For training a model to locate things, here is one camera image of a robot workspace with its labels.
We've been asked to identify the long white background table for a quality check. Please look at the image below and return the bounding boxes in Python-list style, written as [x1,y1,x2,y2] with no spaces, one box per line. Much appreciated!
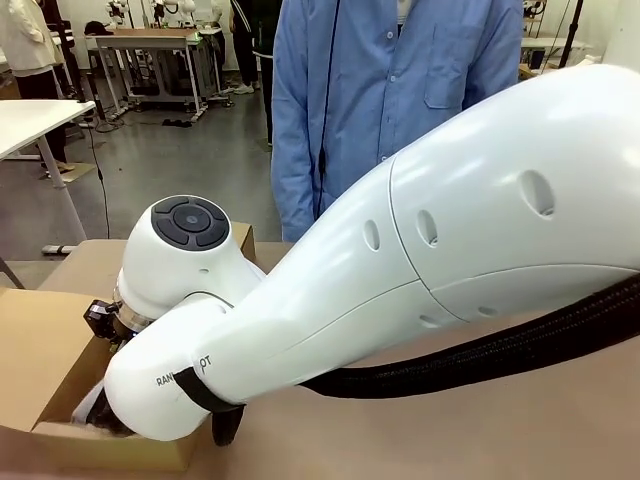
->
[519,37,599,52]

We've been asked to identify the person in white coat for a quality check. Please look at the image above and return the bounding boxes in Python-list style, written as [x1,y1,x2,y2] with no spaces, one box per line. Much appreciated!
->
[0,0,79,174]

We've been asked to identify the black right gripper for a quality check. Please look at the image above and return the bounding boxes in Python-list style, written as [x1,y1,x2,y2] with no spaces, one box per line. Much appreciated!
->
[82,298,124,344]

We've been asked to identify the person in dark clothes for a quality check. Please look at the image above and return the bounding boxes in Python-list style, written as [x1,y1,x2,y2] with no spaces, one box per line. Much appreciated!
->
[253,0,277,147]

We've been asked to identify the brown top grey desk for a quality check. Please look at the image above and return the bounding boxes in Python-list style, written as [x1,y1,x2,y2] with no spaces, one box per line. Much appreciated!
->
[93,27,209,119]

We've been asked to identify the black braided cable sleeve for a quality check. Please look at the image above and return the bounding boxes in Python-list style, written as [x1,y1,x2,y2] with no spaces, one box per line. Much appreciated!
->
[209,272,640,447]

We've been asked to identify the black velcro strap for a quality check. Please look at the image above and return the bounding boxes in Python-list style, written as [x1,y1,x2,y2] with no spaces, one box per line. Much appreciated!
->
[173,367,246,416]

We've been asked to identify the grey zip pencil case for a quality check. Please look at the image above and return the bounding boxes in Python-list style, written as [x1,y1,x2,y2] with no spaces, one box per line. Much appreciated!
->
[72,382,144,439]

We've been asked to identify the person's right forearm blue sleeve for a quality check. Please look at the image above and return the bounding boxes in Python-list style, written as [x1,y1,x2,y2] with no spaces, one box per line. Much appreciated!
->
[271,144,326,244]

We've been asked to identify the person in black trousers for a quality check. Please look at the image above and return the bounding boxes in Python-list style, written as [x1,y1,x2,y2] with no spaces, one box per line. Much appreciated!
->
[228,0,261,96]

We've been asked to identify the person in blue shirt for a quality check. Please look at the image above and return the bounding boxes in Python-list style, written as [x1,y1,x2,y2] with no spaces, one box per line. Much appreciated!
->
[271,0,522,244]

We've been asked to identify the open cardboard box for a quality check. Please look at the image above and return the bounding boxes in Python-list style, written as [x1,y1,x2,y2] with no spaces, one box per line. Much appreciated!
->
[0,287,211,474]
[37,221,257,301]

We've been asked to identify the black floor cable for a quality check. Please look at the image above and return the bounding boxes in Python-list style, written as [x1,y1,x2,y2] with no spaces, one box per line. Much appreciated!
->
[88,117,110,241]

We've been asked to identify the black stand pole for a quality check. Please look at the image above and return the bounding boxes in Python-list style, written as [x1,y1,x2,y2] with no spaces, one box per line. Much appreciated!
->
[559,0,586,69]

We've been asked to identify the black tripod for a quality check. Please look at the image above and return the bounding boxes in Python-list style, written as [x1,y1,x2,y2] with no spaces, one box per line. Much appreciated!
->
[49,0,109,121]

